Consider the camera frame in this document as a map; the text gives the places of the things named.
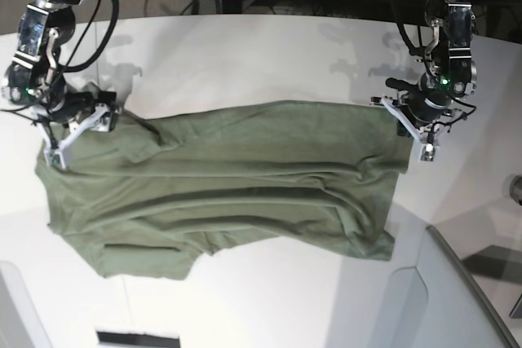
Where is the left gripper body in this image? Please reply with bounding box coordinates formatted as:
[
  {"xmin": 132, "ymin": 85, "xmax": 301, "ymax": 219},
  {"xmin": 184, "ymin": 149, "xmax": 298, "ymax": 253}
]
[{"xmin": 386, "ymin": 0, "xmax": 476, "ymax": 134}]

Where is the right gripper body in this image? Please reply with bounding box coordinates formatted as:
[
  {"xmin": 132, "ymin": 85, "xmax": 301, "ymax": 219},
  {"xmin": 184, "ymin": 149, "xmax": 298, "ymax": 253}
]
[{"xmin": 2, "ymin": 0, "xmax": 119, "ymax": 132}]

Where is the green t-shirt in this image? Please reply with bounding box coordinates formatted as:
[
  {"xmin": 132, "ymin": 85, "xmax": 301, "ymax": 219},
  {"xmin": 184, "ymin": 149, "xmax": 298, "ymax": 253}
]
[{"xmin": 35, "ymin": 101, "xmax": 412, "ymax": 280}]

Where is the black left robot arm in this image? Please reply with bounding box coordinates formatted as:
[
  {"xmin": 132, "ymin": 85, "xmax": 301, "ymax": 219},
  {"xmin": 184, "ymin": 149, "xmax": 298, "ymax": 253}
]
[{"xmin": 386, "ymin": 0, "xmax": 476, "ymax": 141}]

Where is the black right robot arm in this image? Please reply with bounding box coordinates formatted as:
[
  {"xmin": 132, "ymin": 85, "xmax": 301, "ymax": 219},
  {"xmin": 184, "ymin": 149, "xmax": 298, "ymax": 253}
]
[{"xmin": 2, "ymin": 0, "xmax": 119, "ymax": 132}]

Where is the white label with black bar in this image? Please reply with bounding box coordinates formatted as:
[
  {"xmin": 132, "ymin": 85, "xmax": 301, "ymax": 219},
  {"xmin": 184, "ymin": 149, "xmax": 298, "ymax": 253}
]
[{"xmin": 96, "ymin": 330, "xmax": 181, "ymax": 348}]

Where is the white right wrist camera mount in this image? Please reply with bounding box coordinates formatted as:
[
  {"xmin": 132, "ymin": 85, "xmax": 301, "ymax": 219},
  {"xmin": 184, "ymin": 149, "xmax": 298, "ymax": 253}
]
[{"xmin": 31, "ymin": 103, "xmax": 122, "ymax": 169}]

